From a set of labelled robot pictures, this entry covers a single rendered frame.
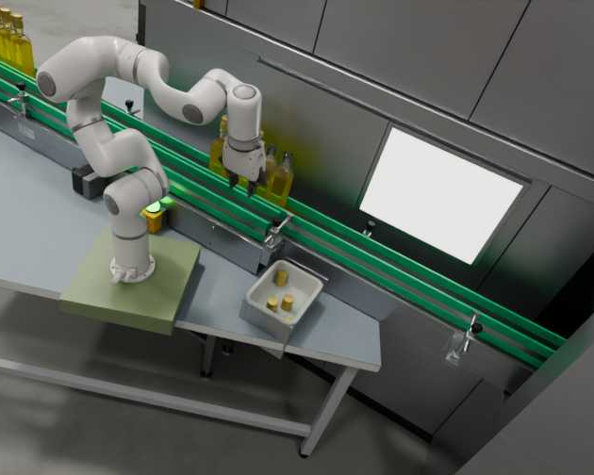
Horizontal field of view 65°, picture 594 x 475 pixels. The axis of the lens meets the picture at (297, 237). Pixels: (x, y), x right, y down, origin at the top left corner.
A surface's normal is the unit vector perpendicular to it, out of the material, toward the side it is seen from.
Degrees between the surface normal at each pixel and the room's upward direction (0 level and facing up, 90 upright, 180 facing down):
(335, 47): 90
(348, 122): 90
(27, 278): 0
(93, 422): 0
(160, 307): 4
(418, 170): 90
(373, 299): 90
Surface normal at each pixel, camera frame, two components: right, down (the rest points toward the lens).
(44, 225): 0.23, -0.74
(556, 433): -0.45, 0.49
